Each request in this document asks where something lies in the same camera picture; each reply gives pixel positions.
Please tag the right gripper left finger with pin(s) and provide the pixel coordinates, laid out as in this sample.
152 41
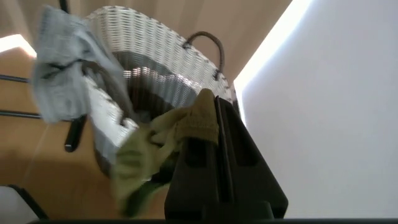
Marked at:
192 186

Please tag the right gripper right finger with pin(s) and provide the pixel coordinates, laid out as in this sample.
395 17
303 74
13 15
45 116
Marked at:
255 186

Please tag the pale grey shorts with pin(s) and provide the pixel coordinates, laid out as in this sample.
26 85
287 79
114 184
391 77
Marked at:
62 62

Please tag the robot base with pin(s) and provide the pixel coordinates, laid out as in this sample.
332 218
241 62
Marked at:
12 205

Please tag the black clothes rack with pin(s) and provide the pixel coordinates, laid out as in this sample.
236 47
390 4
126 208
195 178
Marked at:
74 133

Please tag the white laundry basket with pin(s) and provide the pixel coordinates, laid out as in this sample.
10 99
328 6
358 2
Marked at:
155 37

